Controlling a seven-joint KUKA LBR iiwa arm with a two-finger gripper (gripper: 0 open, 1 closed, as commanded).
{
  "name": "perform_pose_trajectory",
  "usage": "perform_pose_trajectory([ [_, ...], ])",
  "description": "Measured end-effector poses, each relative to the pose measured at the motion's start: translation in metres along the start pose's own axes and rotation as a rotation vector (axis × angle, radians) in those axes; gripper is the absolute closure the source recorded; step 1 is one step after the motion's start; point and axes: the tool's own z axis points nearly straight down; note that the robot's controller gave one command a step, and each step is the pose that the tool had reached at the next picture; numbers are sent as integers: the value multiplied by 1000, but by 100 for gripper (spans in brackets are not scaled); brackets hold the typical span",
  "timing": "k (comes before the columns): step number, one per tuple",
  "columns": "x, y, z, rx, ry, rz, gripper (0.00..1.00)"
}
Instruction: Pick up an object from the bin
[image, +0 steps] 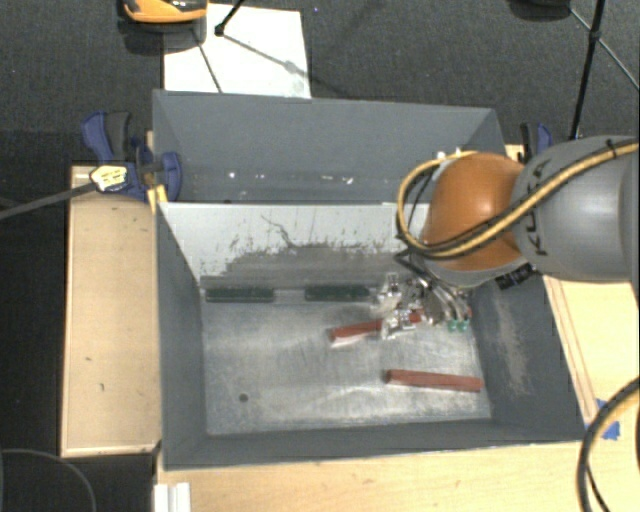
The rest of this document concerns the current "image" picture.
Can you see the black cylinder on white bracket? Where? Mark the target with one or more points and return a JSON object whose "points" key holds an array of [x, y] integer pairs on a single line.
{"points": [[514, 278]]}

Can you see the dark green flat block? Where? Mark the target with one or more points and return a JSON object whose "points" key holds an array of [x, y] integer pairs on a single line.
{"points": [[240, 294], [337, 293]]}

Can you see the pale wood board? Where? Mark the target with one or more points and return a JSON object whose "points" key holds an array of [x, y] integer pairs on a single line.
{"points": [[110, 320]]}

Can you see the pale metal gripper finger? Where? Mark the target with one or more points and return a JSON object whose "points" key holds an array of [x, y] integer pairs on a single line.
{"points": [[390, 292], [397, 326]]}

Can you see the grey metal bin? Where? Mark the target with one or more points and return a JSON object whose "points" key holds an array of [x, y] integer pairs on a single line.
{"points": [[310, 380]]}

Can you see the red-brown block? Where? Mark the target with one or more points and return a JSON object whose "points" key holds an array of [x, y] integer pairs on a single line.
{"points": [[433, 380], [356, 331]]}

